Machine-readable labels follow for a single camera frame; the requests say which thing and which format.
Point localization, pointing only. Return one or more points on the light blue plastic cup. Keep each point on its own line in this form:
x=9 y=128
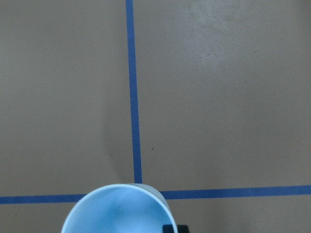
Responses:
x=120 y=208

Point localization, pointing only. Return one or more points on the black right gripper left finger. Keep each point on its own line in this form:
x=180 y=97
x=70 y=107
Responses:
x=167 y=228

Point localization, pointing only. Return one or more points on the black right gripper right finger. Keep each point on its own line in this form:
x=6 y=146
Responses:
x=183 y=228

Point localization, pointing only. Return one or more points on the blue tape line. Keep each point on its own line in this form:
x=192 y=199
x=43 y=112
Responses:
x=132 y=68
x=295 y=190

